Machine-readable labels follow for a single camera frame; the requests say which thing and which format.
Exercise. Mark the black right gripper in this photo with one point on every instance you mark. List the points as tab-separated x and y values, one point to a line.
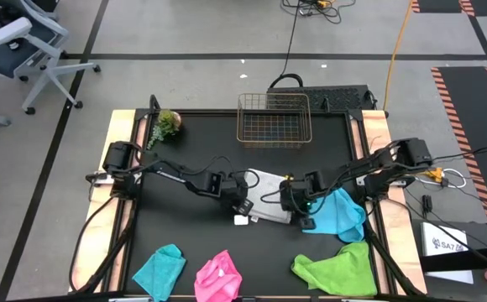
294	196

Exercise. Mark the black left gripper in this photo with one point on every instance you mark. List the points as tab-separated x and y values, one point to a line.
235	191

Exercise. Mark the white waffle microfiber towel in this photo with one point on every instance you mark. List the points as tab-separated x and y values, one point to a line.
268	201

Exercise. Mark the light blue microfiber towel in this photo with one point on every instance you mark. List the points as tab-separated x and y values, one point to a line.
336	214

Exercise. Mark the pink microfiber towel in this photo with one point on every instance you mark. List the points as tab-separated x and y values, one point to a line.
218	279

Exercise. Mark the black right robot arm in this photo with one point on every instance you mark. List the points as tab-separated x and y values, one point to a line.
394	157

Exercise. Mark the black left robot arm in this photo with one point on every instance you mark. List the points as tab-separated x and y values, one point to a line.
172	176

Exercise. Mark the green microfiber towel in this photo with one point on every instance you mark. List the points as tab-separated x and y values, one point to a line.
340	272

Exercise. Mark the teal microfiber towel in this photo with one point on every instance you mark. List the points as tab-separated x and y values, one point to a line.
159	272

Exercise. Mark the white power strip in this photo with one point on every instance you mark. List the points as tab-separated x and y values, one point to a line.
401	180
101	179

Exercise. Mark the small potted green plant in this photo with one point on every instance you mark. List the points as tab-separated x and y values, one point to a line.
168	121

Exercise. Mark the wooden side board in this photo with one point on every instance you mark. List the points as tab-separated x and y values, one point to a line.
119	126
375	126

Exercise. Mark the black power brick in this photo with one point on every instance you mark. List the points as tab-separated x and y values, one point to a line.
427	202

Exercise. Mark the black perforated computer case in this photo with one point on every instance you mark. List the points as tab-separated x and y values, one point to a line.
336	97

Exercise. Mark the white printed paper box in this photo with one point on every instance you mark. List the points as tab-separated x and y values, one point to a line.
441	235

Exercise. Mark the yellow plug adapter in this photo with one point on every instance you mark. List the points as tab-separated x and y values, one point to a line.
434	174

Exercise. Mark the black metal beam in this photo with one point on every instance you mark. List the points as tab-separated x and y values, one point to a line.
466	258

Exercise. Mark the grey office chair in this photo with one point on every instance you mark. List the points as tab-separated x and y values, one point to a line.
8	31

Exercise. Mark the black frame strut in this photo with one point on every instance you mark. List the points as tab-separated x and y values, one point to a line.
113	256
390	260

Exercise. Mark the black frame post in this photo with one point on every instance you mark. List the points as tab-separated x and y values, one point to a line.
154	102

